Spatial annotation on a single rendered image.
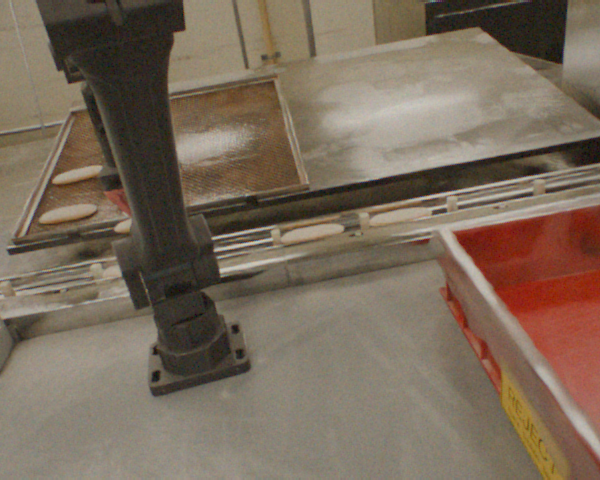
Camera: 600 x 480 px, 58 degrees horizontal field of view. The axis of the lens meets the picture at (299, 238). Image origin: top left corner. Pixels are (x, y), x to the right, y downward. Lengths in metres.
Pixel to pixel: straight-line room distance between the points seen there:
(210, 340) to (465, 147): 0.58
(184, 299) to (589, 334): 0.45
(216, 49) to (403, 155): 3.60
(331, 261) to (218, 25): 3.80
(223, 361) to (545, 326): 0.38
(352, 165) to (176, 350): 0.48
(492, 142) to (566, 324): 0.43
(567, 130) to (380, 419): 0.67
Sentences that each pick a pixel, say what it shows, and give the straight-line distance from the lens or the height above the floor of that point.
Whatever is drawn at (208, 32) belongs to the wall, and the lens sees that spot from 4.48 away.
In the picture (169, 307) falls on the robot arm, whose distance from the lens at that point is 0.62.
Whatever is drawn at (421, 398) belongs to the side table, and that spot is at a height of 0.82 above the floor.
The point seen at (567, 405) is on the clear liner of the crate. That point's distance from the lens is 0.47.
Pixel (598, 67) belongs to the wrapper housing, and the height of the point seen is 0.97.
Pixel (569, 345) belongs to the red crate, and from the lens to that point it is 0.67.
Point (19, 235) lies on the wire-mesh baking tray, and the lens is 1.03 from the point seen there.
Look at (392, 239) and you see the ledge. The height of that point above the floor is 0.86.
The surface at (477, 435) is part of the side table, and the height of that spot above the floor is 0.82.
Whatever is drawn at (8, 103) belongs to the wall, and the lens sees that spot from 4.90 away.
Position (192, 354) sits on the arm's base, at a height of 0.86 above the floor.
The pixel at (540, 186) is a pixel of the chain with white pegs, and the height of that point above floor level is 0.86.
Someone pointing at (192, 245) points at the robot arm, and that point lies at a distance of 0.57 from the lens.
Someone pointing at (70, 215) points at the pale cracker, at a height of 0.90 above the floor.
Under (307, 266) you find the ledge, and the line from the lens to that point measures 0.77.
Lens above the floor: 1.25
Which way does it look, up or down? 28 degrees down
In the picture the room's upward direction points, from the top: 10 degrees counter-clockwise
